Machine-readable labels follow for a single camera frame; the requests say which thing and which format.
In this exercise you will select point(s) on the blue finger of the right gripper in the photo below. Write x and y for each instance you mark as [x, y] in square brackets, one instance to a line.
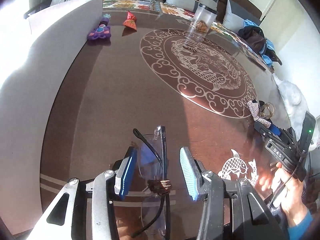
[275, 130]
[262, 130]

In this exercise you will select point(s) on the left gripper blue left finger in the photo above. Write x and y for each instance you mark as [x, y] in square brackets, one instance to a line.
[124, 175]

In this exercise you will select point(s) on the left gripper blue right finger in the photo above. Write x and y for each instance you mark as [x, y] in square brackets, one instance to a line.
[194, 180]

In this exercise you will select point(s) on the rhinestone bow hair clip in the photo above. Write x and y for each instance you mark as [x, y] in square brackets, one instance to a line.
[261, 112]

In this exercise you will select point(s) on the purple toy wand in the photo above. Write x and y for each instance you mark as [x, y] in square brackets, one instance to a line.
[103, 31]

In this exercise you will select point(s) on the red foil pouch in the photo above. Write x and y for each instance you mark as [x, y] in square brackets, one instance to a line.
[130, 21]

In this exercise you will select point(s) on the white cardboard sorting box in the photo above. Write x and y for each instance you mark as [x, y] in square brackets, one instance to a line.
[40, 58]

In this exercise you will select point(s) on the person right hand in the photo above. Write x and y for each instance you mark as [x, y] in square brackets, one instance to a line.
[292, 204]

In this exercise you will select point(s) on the white cat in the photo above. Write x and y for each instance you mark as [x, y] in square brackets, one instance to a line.
[294, 102]

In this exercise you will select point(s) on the grey cushion far right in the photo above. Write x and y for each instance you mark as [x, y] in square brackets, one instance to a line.
[236, 17]

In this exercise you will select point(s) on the clear plastic jar black lid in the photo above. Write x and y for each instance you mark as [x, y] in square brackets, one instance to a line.
[203, 18]

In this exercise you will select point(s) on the brown sofa with floral cover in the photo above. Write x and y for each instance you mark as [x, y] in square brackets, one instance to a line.
[200, 2]

